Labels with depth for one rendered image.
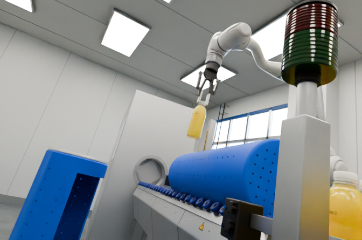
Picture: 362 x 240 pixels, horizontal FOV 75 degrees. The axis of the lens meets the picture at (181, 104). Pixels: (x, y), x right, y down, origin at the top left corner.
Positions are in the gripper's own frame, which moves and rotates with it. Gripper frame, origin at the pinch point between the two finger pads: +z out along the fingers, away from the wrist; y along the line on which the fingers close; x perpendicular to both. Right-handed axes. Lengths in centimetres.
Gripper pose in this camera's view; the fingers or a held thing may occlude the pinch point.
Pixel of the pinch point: (203, 98)
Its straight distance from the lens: 124.8
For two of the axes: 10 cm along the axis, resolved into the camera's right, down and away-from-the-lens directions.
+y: -9.0, -3.6, -2.3
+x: 3.2, -2.4, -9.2
